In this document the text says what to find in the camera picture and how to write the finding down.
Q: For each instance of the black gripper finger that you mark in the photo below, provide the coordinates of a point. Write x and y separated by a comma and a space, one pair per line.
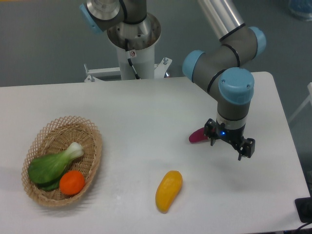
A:
247, 148
210, 131

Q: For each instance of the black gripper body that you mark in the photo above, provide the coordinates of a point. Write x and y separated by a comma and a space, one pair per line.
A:
233, 137

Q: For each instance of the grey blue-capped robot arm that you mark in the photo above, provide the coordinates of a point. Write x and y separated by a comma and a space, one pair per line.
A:
219, 74

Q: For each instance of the woven wicker basket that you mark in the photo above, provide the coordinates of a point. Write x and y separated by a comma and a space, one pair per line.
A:
55, 137

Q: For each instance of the purple eggplant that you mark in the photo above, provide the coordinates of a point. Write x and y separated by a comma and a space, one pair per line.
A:
198, 136

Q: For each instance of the yellow mango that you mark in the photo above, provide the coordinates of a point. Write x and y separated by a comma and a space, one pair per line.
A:
167, 190

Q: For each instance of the black device at table edge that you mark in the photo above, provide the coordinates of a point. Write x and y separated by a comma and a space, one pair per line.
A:
304, 209

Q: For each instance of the blue object top right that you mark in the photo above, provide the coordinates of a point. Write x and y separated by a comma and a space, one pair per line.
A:
301, 9

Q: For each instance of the orange fruit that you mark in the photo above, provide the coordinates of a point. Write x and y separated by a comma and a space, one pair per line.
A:
72, 183

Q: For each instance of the green bok choy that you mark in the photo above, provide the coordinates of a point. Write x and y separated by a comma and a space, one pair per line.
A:
47, 170

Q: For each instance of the white frame at right edge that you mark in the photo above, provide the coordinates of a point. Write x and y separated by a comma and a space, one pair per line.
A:
305, 102

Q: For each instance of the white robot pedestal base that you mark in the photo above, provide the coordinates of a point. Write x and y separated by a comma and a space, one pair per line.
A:
135, 47

